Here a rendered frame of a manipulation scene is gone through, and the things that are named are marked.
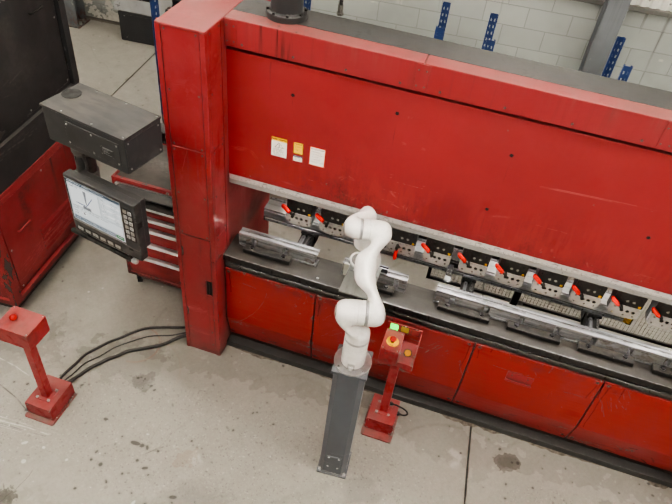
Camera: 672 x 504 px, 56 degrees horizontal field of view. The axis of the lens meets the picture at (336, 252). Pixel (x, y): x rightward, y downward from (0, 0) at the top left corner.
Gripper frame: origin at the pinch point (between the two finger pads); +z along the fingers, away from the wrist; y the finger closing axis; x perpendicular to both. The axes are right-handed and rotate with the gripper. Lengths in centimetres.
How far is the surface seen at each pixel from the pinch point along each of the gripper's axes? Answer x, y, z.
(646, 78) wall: -313, -197, 321
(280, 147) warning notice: -44, 54, -47
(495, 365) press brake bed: 31, -88, 25
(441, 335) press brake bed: 24, -54, 16
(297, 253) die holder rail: 2.0, 40.9, 9.9
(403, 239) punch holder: -19.0, -19.1, -17.7
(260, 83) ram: -65, 66, -72
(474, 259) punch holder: -19, -58, -17
